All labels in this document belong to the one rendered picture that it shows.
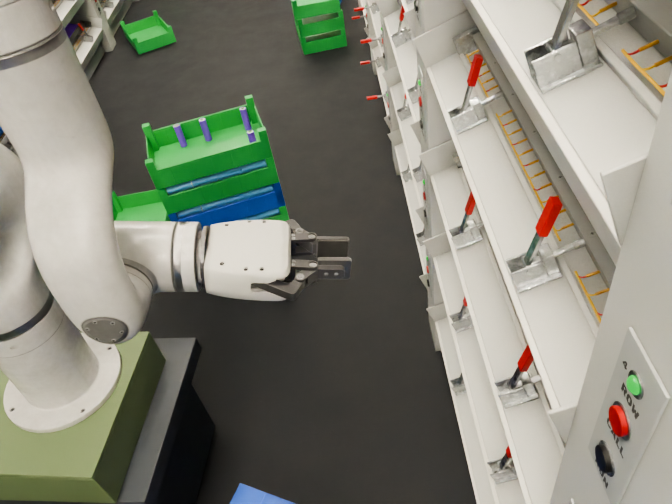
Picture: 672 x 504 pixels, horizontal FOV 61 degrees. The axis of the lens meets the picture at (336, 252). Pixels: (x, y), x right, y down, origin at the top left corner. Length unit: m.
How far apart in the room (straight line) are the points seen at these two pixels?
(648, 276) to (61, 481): 0.87
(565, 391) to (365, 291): 1.07
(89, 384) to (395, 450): 0.61
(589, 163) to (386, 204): 1.44
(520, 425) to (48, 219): 0.53
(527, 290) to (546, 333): 0.05
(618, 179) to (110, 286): 0.47
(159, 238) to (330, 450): 0.73
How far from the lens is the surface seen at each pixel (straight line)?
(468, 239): 0.87
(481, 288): 0.81
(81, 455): 0.99
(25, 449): 1.04
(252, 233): 0.69
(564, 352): 0.51
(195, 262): 0.68
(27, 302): 0.89
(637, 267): 0.30
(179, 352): 1.15
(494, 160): 0.68
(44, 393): 1.01
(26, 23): 0.56
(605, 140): 0.37
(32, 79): 0.57
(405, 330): 1.43
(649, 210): 0.28
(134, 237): 0.68
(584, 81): 0.42
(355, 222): 1.72
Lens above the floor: 1.12
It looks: 43 degrees down
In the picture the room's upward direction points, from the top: 11 degrees counter-clockwise
